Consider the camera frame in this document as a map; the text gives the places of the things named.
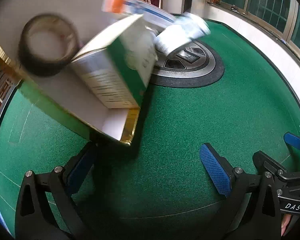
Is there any black tape roll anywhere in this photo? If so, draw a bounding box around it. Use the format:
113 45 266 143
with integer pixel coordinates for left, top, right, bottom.
18 13 80 77

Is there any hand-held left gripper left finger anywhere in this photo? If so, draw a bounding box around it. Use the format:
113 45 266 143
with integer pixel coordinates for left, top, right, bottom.
15 141 98 240

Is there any person's right hand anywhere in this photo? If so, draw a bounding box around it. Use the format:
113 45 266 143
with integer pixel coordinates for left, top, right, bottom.
281 214 291 236

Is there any wooden chair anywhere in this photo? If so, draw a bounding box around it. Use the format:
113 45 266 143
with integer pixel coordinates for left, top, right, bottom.
0 66 17 120

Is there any round table control panel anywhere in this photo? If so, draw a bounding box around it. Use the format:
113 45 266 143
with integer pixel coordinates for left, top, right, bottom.
150 39 225 88

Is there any long white blue-striped box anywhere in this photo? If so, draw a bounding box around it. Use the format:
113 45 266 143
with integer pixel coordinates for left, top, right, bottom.
101 0 178 28

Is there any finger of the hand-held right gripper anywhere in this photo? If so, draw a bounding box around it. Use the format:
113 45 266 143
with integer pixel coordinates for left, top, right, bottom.
252 151 288 178
284 132 300 153

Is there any white and blue small packet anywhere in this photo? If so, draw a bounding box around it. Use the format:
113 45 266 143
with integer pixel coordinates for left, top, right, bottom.
175 12 212 40

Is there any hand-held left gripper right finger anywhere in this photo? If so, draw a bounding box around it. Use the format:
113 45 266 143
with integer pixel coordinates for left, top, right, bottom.
199 142 282 240

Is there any green and white carton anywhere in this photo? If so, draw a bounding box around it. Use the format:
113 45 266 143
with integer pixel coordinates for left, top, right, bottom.
71 14 158 109

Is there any gold-rimmed green cardboard box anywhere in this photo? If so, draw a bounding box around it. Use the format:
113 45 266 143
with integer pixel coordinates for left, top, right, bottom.
0 0 142 147

